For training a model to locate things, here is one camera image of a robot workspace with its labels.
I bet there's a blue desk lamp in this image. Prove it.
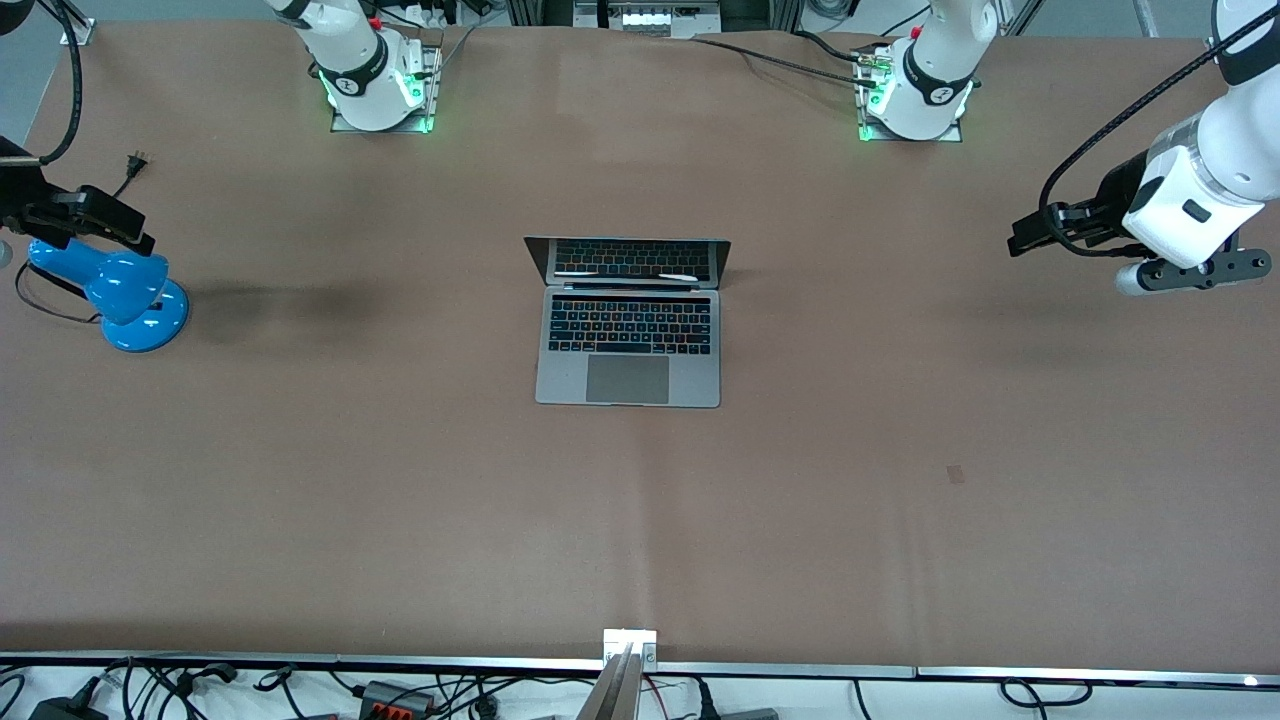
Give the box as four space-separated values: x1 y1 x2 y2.
27 238 191 353

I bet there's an orange and black connector box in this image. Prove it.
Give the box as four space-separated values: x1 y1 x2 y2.
358 680 437 717

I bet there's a black braided long base cable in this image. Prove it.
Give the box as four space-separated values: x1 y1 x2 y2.
690 36 881 89

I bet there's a black power adapter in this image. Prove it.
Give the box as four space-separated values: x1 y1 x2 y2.
28 680 109 720

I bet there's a black lamp power cord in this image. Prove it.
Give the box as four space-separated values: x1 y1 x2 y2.
14 150 151 324

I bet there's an aluminium camera mount profile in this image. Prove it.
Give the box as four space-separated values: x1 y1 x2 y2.
575 645 642 720

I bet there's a black looped floor cable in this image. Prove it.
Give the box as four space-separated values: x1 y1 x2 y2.
1000 677 1093 707

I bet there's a grey power strip box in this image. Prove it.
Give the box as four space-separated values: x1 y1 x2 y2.
573 0 723 40

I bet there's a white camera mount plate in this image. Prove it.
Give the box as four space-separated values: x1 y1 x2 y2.
603 628 659 669

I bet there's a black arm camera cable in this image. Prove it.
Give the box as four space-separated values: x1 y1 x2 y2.
1037 4 1280 260
36 0 84 167

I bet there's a metal table edge rail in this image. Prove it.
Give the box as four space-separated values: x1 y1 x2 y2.
0 651 1280 687

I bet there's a grey laptop computer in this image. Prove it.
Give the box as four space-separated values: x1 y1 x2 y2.
523 236 732 409

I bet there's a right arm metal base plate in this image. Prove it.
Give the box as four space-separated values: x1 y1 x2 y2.
330 44 443 134

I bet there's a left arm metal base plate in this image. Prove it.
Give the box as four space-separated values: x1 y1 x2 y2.
855 45 966 143

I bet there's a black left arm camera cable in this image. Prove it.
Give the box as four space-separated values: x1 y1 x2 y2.
1037 4 1280 260

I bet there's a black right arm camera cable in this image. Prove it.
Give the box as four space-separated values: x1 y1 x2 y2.
36 0 84 167

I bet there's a black thick short base cable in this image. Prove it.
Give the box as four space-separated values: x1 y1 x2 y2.
793 30 866 63

